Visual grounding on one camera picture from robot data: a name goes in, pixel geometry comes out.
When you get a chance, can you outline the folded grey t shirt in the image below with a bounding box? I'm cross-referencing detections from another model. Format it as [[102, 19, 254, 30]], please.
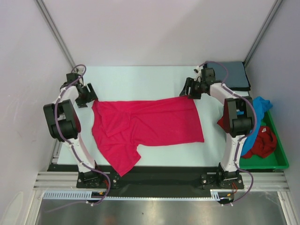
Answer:
[[205, 61, 251, 91]]

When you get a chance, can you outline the blue t shirt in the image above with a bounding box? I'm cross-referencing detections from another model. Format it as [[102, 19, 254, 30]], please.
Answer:
[[241, 96, 273, 157]]

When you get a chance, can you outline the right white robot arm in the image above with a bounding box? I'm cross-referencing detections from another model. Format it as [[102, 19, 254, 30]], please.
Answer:
[[180, 67, 257, 189]]

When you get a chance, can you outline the folded black t shirt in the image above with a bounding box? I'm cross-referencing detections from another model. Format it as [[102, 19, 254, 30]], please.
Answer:
[[229, 61, 251, 91]]

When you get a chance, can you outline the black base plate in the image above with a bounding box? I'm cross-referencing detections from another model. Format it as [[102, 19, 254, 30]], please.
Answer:
[[48, 165, 244, 198]]

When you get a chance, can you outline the aluminium frame post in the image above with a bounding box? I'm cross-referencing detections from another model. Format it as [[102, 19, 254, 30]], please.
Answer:
[[244, 0, 284, 67], [34, 0, 75, 68]]

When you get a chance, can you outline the left aluminium frame post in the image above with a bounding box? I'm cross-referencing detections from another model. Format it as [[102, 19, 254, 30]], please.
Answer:
[[34, 0, 75, 68]]

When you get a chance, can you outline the dark red t shirt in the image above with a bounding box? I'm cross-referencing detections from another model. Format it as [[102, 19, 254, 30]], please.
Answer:
[[217, 114, 278, 159]]

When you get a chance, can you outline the green plastic bin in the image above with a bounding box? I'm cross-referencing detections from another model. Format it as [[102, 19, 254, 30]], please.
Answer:
[[240, 111, 289, 170]]

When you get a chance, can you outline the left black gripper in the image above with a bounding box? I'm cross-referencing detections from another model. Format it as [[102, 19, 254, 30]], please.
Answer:
[[76, 83, 98, 108]]

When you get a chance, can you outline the white cable duct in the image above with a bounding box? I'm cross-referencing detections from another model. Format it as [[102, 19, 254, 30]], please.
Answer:
[[43, 188, 238, 201]]

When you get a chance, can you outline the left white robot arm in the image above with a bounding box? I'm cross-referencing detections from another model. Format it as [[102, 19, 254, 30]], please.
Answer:
[[43, 72, 104, 188]]

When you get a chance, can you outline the right aluminium frame post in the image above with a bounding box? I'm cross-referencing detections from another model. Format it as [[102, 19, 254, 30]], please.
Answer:
[[244, 0, 284, 67]]

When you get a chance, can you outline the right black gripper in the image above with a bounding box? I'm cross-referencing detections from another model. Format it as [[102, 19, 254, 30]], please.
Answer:
[[180, 77, 205, 100]]

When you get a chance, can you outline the pink t shirt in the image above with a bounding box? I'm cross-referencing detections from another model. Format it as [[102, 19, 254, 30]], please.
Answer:
[[91, 97, 204, 176]]

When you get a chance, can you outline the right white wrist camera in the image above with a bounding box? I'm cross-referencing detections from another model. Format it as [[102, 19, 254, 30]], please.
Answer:
[[194, 66, 202, 74]]

